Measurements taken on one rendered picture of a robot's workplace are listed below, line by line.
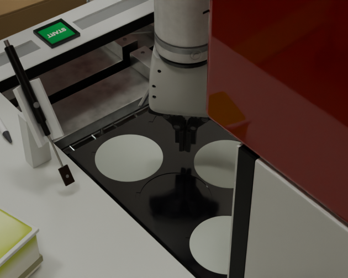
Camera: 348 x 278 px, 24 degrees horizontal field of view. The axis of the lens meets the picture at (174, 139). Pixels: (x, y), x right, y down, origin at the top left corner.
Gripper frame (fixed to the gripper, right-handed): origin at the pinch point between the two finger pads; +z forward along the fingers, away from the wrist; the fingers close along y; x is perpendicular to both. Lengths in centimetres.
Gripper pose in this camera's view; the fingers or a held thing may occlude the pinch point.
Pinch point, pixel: (185, 135)
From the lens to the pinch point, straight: 115.2
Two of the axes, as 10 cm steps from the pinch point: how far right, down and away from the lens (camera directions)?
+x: -1.3, 6.7, -7.3
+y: -9.9, -0.9, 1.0
